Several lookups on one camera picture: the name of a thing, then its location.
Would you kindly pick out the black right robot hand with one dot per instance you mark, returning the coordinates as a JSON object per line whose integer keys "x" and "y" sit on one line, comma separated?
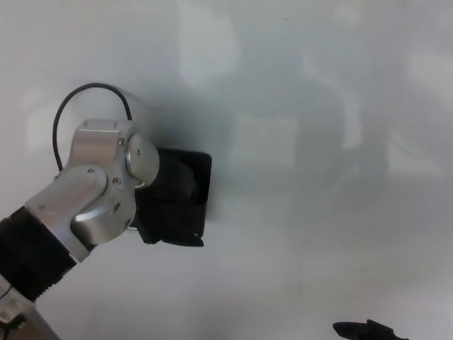
{"x": 368, "y": 331}

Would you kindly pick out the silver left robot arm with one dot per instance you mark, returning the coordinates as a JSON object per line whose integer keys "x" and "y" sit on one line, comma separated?
{"x": 92, "y": 191}

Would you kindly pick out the white glossy whiteboard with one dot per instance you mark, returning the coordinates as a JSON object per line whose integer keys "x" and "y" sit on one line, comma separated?
{"x": 301, "y": 219}

